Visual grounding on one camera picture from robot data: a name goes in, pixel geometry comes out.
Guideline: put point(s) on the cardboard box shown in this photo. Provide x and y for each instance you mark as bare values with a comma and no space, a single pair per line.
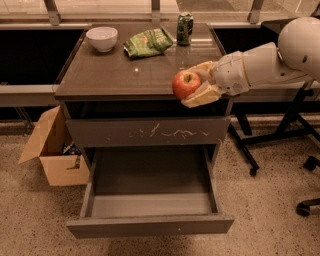
47,141

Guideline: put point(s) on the grey top drawer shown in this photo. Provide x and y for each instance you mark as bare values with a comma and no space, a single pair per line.
148,131

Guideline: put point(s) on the white ceramic bowl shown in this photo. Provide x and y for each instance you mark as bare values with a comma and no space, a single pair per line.
103,38

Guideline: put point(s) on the open middle drawer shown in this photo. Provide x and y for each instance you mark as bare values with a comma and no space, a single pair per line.
150,191

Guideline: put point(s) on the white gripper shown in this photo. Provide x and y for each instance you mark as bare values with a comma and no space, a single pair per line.
230,74

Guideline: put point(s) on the red apple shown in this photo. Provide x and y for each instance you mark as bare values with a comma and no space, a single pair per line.
184,83

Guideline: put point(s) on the green chip bag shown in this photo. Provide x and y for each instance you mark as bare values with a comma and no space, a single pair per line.
149,43

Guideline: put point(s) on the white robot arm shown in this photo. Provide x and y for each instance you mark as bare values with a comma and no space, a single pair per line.
293,58

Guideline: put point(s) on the black table with legs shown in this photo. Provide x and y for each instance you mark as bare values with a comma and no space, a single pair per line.
288,102

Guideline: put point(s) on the green soda can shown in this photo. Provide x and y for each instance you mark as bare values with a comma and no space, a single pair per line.
184,28

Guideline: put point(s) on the grey drawer cabinet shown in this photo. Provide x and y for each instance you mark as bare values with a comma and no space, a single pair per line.
112,85

